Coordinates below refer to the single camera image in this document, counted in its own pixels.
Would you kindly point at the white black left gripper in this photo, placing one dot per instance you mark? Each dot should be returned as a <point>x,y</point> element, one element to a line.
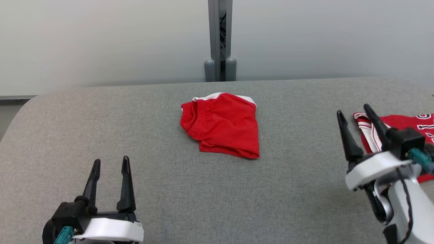
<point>108,229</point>

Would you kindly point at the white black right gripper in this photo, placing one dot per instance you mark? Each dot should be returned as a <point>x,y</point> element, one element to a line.
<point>373,167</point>

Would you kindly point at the red jersey white sleeves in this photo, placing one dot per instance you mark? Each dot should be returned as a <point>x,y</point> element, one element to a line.
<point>396,121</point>

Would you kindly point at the red shorts white stripes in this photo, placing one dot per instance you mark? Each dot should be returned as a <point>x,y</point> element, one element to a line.
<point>227,128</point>

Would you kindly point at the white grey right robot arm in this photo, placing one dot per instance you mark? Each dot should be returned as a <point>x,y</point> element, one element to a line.
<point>417,210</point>

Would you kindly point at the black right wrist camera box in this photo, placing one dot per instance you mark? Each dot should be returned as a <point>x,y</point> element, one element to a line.
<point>405,142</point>

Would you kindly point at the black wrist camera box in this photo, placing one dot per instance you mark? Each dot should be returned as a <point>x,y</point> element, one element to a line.
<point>405,142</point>
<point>69,217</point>

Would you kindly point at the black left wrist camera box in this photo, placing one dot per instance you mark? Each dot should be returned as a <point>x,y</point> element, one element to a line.
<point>69,217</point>

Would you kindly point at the grey wall baseboard strip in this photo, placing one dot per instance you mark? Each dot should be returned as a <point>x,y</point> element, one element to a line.
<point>17,98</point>

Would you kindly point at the grey cylindrical post foot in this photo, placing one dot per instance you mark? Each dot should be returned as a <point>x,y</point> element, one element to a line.
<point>210,71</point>
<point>231,69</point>

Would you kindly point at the grey partition post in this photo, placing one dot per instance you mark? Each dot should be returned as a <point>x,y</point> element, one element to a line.
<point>213,30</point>

